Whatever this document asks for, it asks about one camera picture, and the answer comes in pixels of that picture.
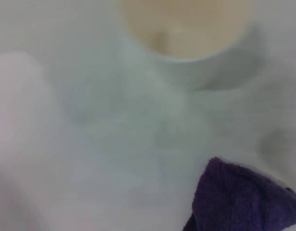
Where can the white paper cup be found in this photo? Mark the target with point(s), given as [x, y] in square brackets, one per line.
[186, 24]

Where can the purple rag with black trim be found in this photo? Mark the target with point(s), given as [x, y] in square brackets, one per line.
[234, 199]

